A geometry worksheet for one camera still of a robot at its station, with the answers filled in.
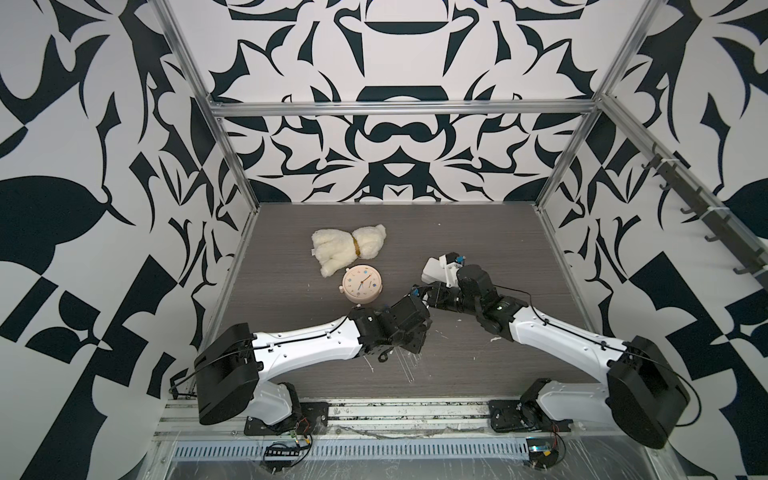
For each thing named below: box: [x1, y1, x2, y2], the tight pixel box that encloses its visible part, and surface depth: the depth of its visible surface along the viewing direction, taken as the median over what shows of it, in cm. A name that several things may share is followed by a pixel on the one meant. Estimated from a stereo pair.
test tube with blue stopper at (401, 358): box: [394, 346, 415, 383], surface depth 83 cm
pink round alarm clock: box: [338, 264, 383, 305], surface depth 97 cm
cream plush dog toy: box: [312, 224, 387, 278], surface depth 99 cm
